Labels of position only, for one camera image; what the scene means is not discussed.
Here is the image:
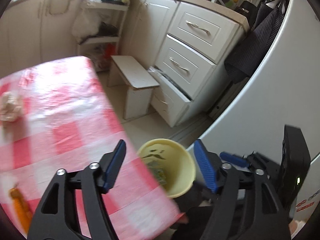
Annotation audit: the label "long orange peel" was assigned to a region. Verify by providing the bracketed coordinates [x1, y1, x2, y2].
[9, 185, 33, 234]

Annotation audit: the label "blue green juice carton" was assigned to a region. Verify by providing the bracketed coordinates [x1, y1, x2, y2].
[145, 160, 167, 185]

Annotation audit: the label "yellow mustache trash bin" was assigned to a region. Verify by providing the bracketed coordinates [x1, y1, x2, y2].
[137, 139, 196, 199]

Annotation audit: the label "white lower kitchen cabinets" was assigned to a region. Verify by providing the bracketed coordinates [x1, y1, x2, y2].
[1, 0, 82, 77]

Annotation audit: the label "red checkered tablecloth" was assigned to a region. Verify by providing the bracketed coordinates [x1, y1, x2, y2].
[1, 56, 181, 239]

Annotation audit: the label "white refrigerator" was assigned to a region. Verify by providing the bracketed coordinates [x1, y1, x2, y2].
[186, 0, 320, 238]

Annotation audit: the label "small white step stool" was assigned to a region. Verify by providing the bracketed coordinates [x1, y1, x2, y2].
[107, 55, 159, 120]

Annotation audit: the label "dark striped hanging cloth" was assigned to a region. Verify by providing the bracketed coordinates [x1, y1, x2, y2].
[224, 0, 286, 84]

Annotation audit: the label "white drawer cabinet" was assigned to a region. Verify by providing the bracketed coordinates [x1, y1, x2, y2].
[120, 0, 249, 127]

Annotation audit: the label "crumpled white tissue ball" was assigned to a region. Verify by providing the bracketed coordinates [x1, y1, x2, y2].
[1, 91, 23, 122]

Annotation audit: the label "white plastic bag on shelf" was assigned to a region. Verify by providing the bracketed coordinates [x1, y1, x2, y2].
[72, 8, 101, 43]

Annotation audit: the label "white shelf rack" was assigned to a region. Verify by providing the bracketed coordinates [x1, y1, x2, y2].
[76, 0, 129, 72]

